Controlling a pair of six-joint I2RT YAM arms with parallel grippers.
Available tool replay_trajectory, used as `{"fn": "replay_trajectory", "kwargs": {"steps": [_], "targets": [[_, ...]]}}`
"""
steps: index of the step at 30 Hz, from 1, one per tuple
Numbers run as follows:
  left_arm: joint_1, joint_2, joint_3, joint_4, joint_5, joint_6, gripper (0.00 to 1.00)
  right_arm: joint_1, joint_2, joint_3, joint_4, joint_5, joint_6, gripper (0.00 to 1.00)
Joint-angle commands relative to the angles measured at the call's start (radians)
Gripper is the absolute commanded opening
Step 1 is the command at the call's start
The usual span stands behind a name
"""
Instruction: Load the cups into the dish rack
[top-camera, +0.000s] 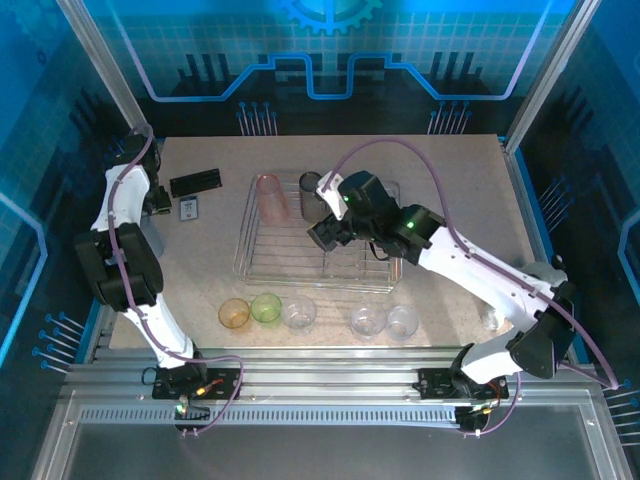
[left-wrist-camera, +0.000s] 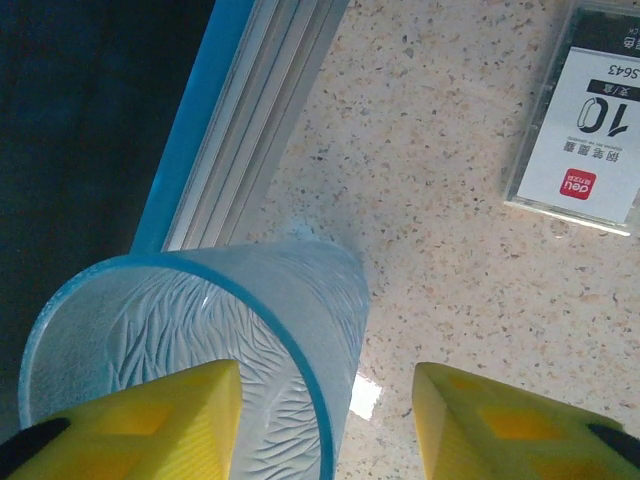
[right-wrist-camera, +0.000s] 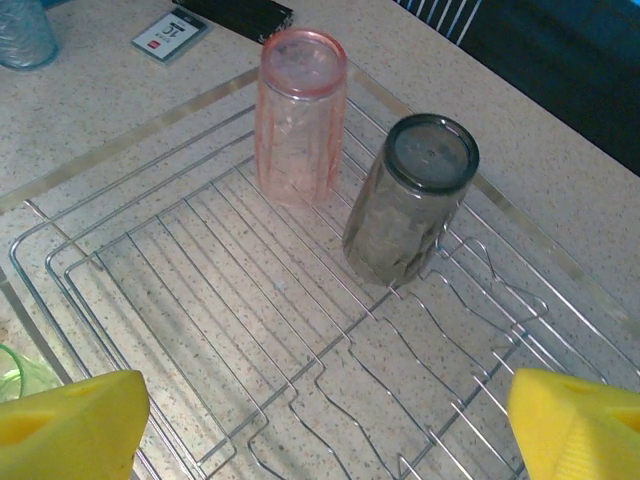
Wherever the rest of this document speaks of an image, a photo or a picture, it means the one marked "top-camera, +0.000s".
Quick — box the slotted grey cable duct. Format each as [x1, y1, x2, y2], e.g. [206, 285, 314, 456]
[79, 407, 462, 427]

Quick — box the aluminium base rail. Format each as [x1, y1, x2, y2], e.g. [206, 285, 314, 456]
[59, 344, 601, 409]

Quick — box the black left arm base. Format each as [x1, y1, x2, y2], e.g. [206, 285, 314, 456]
[142, 363, 242, 402]

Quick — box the black-rimmed grey tumbler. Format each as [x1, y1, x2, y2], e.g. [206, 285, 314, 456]
[298, 171, 330, 225]

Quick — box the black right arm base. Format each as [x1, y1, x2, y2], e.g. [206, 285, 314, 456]
[417, 367, 509, 402]

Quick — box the clear dimpled plastic cup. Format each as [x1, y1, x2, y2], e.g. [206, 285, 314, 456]
[280, 294, 318, 334]
[349, 301, 388, 342]
[385, 304, 421, 342]

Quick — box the metal wire dish rack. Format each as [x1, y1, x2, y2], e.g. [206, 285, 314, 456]
[232, 171, 404, 296]

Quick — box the pink plastic tumbler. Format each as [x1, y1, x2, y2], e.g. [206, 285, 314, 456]
[255, 173, 292, 226]

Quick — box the small white-label card case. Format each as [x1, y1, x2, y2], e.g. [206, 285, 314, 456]
[178, 195, 202, 222]

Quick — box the aluminium frame post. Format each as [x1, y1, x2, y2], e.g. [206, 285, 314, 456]
[54, 0, 162, 152]
[502, 0, 604, 154]

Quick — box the aluminium side rail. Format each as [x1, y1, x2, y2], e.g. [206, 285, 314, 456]
[501, 142, 591, 364]
[84, 299, 117, 354]

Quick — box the orange plastic cup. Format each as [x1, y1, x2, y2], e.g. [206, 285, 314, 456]
[217, 298, 253, 330]

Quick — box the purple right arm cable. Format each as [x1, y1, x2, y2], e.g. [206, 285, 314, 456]
[319, 138, 621, 392]

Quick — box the green plastic cup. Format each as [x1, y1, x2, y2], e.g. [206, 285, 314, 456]
[249, 292, 284, 327]

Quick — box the black ridged bar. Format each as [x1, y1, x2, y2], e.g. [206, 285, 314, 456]
[168, 168, 224, 198]

